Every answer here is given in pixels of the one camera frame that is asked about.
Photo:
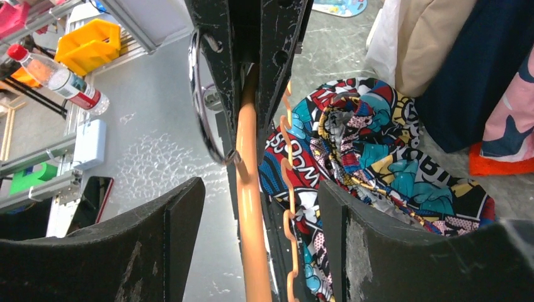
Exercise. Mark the pink floral hanging garment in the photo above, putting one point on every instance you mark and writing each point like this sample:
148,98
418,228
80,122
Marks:
508,132

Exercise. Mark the yellow plastic bin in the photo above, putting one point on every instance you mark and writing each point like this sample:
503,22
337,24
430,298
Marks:
89,47

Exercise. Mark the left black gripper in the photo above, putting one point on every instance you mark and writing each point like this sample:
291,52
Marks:
235,35

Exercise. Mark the orange hanger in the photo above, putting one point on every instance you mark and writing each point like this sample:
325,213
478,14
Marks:
244,158

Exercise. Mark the green block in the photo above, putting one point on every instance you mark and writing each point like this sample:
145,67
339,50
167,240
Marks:
32,176

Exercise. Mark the black smartphone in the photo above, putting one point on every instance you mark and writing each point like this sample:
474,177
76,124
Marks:
92,204

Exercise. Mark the orange cloth on table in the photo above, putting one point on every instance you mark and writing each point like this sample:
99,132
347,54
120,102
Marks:
480,166

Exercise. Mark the white hanging garment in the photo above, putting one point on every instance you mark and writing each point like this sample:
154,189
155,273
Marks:
382,42

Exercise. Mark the white power adapter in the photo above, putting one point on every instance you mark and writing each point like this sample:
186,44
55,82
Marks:
90,142

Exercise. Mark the navy hanging garment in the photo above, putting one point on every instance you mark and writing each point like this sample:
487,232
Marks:
488,51

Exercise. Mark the comic print shorts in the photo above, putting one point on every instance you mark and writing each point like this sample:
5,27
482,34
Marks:
363,135

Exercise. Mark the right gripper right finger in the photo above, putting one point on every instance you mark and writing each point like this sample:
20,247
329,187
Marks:
375,257

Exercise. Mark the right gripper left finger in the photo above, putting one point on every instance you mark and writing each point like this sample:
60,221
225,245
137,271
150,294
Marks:
143,254

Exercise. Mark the beige hanging garment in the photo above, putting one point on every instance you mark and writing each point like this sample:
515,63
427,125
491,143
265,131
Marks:
427,32

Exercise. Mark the plastic water bottle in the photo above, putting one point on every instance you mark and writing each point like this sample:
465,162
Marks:
60,79

